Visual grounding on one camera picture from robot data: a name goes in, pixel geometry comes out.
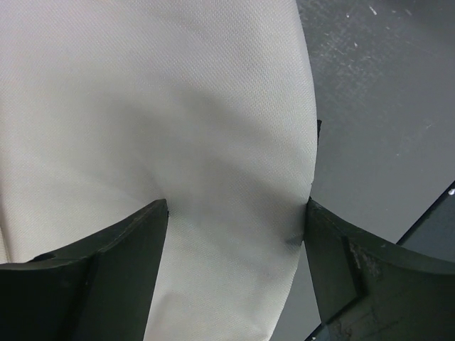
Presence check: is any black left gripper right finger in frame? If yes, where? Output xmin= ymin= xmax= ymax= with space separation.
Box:
xmin=304 ymin=200 xmax=454 ymax=340

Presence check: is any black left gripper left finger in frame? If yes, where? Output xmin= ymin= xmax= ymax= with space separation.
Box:
xmin=1 ymin=200 xmax=167 ymax=340

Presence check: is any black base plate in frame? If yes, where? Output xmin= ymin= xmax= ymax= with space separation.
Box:
xmin=397 ymin=183 xmax=455 ymax=262

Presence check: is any beige canvas backpack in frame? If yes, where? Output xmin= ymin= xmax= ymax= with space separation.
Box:
xmin=1 ymin=1 xmax=317 ymax=340

